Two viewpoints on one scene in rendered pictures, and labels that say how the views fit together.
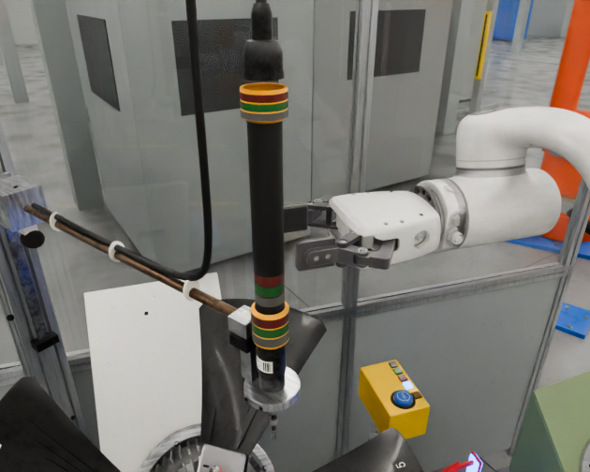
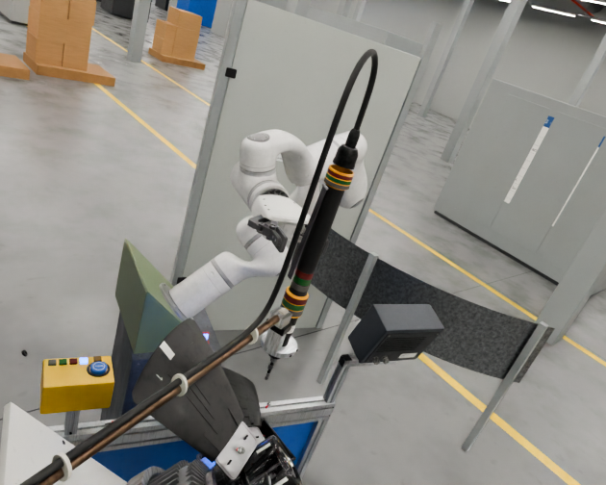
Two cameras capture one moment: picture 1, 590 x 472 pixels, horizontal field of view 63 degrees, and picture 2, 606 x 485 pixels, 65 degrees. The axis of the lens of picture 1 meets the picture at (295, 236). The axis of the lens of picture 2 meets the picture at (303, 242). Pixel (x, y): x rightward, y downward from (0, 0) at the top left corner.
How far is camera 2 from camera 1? 1.01 m
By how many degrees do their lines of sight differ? 92
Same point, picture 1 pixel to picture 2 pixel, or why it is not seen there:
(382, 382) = (72, 376)
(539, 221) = not seen: hidden behind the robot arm
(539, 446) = (157, 319)
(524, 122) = (288, 141)
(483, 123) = (273, 145)
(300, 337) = (196, 337)
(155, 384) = not seen: outside the picture
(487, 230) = not seen: hidden behind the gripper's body
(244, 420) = (227, 408)
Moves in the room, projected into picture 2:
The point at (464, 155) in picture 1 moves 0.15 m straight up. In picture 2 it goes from (265, 165) to (287, 92)
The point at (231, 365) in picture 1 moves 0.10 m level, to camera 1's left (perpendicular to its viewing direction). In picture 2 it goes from (190, 398) to (186, 445)
